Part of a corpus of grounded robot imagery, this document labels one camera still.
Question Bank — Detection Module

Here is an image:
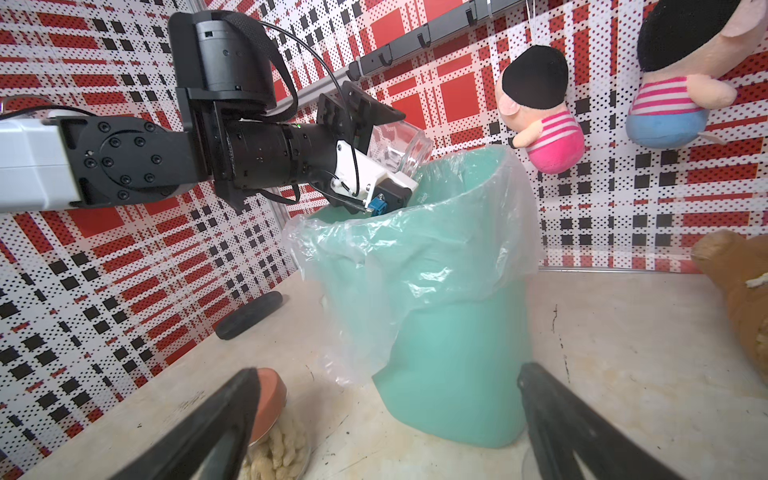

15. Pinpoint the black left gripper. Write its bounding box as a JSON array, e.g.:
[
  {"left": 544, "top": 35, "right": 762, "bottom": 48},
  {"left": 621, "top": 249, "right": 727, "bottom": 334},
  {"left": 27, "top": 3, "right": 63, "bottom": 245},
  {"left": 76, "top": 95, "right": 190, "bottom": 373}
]
[{"left": 224, "top": 81, "right": 406, "bottom": 198}]

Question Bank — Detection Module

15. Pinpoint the blue striped hanging doll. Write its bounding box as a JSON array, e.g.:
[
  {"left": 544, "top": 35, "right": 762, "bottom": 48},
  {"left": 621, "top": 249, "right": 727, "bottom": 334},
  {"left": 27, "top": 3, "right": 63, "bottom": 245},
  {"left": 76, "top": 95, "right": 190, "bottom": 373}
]
[{"left": 626, "top": 0, "right": 767, "bottom": 149}]

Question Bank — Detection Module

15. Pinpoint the tan teddy bear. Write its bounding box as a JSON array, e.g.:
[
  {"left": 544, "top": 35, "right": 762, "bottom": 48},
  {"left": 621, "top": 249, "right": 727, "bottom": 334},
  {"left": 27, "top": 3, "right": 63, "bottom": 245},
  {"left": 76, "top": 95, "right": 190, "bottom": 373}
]
[{"left": 691, "top": 230, "right": 767, "bottom": 381}]

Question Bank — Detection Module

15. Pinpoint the green lid peanut jar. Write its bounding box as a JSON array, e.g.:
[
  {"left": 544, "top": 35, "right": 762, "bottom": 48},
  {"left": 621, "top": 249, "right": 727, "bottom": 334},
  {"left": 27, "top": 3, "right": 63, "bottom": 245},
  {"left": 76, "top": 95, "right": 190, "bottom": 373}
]
[{"left": 367, "top": 120, "right": 434, "bottom": 177}]

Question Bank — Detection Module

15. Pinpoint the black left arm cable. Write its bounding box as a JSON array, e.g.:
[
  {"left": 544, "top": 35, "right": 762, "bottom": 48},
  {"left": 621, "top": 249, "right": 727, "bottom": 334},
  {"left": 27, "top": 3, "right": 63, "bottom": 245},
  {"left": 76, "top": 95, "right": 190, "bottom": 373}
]
[{"left": 0, "top": 20, "right": 364, "bottom": 208}]

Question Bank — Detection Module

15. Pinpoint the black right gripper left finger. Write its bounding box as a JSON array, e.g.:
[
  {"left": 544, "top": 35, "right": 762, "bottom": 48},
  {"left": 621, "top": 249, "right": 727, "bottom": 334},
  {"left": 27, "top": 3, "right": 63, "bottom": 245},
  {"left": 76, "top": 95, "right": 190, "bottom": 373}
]
[{"left": 113, "top": 368, "right": 260, "bottom": 479}]

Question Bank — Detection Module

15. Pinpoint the orange lid peanut jar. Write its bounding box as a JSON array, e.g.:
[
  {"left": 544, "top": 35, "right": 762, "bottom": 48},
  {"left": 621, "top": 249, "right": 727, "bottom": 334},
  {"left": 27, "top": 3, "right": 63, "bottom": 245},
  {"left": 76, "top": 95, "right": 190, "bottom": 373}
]
[{"left": 238, "top": 368, "right": 311, "bottom": 480}]

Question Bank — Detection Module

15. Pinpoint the pink striped hanging doll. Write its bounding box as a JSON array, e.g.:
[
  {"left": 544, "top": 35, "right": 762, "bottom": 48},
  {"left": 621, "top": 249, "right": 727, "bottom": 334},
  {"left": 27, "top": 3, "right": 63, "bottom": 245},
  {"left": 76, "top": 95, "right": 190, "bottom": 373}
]
[{"left": 495, "top": 45, "right": 585, "bottom": 175}]

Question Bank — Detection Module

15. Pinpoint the green plastic trash bin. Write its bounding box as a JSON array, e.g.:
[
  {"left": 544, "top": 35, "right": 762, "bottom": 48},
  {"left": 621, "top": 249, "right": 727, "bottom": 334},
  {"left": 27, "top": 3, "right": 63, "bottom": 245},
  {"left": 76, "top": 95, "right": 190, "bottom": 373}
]
[{"left": 302, "top": 143, "right": 535, "bottom": 450}]

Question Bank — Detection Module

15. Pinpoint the clear plastic bin liner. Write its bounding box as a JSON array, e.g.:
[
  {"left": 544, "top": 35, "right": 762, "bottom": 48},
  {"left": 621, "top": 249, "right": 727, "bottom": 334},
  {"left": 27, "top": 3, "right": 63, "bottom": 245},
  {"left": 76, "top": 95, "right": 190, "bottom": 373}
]
[{"left": 283, "top": 145, "right": 541, "bottom": 385}]

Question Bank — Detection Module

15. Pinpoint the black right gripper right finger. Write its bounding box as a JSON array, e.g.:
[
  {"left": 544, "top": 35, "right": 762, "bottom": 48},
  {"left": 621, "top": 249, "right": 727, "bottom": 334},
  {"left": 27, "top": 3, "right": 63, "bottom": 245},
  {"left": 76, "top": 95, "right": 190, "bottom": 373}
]
[{"left": 517, "top": 362, "right": 680, "bottom": 479}]

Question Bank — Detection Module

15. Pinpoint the black wall hook rail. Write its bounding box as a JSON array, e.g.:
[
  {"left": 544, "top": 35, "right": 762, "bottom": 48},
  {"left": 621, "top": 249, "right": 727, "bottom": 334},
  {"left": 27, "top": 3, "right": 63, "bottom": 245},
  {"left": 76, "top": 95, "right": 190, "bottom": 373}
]
[{"left": 347, "top": 0, "right": 522, "bottom": 81}]

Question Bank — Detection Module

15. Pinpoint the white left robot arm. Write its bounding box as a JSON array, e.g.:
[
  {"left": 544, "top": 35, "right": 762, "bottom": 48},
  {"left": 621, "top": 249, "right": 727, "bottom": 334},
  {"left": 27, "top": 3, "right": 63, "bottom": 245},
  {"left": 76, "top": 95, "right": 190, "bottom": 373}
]
[{"left": 1, "top": 10, "right": 417, "bottom": 216}]

